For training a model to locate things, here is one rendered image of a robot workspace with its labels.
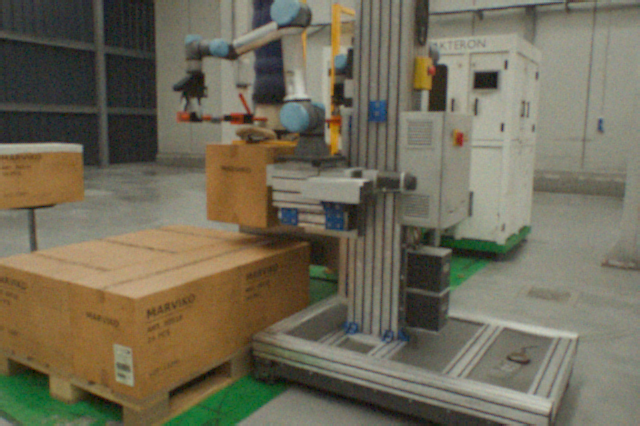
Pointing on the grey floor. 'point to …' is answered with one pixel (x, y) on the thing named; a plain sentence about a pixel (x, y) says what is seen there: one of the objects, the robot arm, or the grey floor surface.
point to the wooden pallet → (239, 360)
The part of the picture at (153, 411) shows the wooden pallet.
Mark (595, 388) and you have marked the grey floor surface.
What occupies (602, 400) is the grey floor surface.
